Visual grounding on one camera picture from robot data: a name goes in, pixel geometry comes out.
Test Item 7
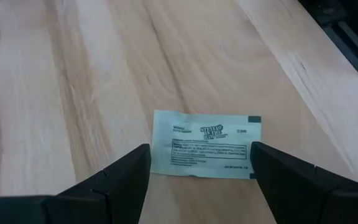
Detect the green stevia packet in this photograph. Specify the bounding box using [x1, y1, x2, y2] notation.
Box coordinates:
[150, 109, 262, 180]

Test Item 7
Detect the black aluminium table frame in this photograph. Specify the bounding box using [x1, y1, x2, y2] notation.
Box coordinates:
[296, 0, 358, 96]

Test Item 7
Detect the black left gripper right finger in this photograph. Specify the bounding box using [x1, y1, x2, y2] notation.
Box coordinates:
[250, 141, 358, 224]

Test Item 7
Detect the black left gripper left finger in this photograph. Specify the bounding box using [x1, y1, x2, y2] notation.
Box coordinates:
[0, 143, 152, 224]

